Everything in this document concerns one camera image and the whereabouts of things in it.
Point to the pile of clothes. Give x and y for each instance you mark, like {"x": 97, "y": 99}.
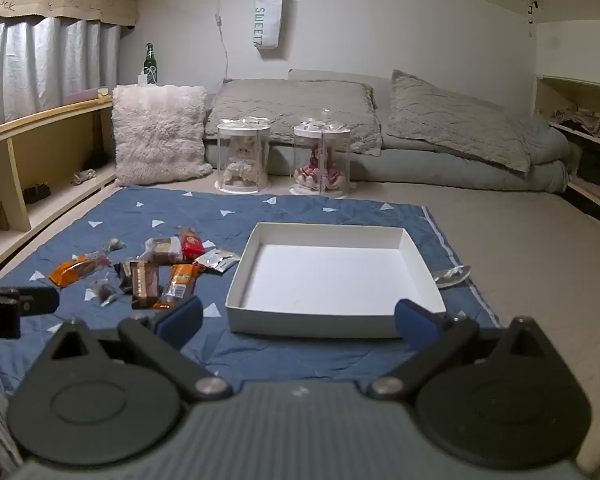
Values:
{"x": 590, "y": 120}

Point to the white hanging tote bag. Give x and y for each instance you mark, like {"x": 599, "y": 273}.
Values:
{"x": 267, "y": 15}

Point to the small silver snack packet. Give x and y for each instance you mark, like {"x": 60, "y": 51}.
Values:
{"x": 217, "y": 260}

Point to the pink flat box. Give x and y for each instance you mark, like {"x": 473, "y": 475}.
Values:
{"x": 87, "y": 95}

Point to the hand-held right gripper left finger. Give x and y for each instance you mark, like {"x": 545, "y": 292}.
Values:
{"x": 182, "y": 317}

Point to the small black object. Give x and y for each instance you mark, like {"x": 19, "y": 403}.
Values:
{"x": 36, "y": 194}

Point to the clear case with red doll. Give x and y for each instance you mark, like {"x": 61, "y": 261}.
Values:
{"x": 321, "y": 162}

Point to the fluffy cream cushion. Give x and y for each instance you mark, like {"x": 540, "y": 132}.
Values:
{"x": 155, "y": 135}

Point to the grey curtain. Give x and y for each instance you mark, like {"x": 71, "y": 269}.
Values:
{"x": 40, "y": 70}

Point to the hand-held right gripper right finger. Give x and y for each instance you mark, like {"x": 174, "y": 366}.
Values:
{"x": 415, "y": 322}

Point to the blue blanket with white triangles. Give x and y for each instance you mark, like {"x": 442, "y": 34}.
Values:
{"x": 305, "y": 210}

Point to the grey quilted pillow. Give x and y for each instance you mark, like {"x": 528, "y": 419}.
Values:
{"x": 455, "y": 120}

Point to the white cardboard box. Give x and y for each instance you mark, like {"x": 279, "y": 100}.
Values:
{"x": 330, "y": 270}

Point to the wooden wall shelf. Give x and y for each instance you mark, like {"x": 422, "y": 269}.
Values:
{"x": 547, "y": 95}

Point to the brown chocolate bar packet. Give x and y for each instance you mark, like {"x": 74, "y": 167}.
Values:
{"x": 145, "y": 285}

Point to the black wall hook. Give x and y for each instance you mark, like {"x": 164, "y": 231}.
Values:
{"x": 531, "y": 7}

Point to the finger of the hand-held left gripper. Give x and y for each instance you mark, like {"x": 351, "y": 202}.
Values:
{"x": 35, "y": 301}

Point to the clear case with cream doll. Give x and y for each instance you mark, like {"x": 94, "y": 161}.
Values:
{"x": 242, "y": 160}

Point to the red nut snack packet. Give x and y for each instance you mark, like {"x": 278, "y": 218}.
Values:
{"x": 192, "y": 245}

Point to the green-wrapped round candy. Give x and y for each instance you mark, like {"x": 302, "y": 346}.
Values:
{"x": 114, "y": 244}

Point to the white charger plug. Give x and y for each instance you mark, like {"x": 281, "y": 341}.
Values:
{"x": 143, "y": 80}

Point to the wide grey pillow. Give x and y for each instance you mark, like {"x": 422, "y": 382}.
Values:
{"x": 290, "y": 110}

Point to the white cookie packet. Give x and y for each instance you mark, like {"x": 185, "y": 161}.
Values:
{"x": 162, "y": 250}

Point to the curved wooden shelf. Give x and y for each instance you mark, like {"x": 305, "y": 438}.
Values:
{"x": 45, "y": 150}

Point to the small shiny silver object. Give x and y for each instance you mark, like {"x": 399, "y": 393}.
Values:
{"x": 450, "y": 276}

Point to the narrow orange bar packet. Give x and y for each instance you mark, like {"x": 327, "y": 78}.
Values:
{"x": 177, "y": 282}

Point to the dark clear-wrapped cookie packet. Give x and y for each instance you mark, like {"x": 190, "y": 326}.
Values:
{"x": 125, "y": 275}

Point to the green glass bottle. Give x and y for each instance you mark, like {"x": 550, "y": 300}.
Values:
{"x": 150, "y": 62}

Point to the wide orange snack packet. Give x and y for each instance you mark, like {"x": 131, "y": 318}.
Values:
{"x": 75, "y": 270}

